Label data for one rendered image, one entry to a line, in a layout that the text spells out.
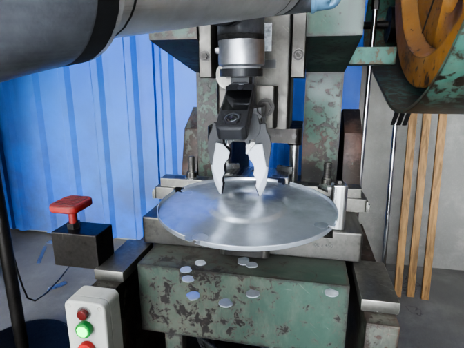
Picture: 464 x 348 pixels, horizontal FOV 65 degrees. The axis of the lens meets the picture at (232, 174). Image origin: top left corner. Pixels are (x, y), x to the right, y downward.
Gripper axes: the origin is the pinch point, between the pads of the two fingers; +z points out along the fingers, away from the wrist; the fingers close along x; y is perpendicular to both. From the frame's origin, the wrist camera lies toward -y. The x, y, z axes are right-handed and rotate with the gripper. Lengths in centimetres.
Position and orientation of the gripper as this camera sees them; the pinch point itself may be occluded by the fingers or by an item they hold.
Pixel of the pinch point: (239, 189)
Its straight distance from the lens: 62.8
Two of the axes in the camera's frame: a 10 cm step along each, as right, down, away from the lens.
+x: -9.8, -0.4, 2.0
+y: 2.0, -2.5, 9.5
